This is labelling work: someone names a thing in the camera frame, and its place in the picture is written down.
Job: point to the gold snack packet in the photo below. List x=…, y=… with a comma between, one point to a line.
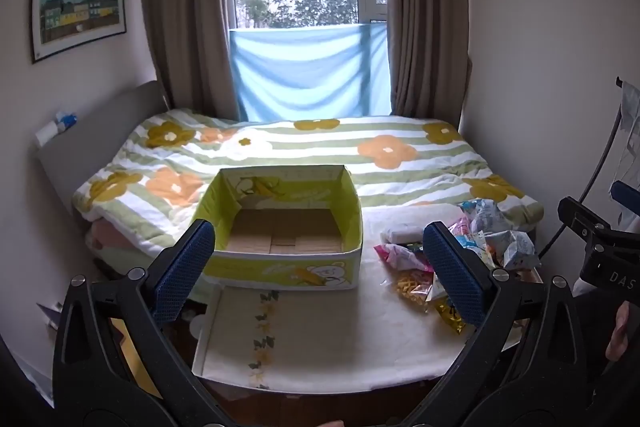
x=450, y=317

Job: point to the colourful snack packet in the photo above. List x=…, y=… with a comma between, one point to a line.
x=475, y=249

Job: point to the floral striped blanket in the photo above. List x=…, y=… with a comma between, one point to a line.
x=310, y=147

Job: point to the grey bed headboard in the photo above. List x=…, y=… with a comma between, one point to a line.
x=95, y=132

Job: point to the brown curtain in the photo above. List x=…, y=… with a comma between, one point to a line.
x=430, y=32
x=190, y=7

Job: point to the yellow-green cardboard box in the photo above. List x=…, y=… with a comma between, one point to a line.
x=280, y=269

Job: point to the cream quilted mat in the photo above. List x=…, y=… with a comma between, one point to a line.
x=325, y=332

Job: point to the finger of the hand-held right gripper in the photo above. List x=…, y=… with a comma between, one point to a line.
x=580, y=214
x=625, y=193

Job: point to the blue and white bottle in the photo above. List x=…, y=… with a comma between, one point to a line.
x=66, y=120

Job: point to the light blue cloth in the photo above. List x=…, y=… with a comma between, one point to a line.
x=310, y=72

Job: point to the pink folded blanket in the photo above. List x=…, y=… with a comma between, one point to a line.
x=107, y=232

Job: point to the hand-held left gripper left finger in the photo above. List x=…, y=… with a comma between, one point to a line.
x=185, y=272

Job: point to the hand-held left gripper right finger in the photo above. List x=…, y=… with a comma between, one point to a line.
x=450, y=267

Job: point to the clear plastic bag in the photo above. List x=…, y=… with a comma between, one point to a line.
x=629, y=122

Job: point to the framed wall picture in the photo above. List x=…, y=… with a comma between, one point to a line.
x=75, y=7

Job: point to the person's right hand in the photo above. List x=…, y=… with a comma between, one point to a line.
x=619, y=332

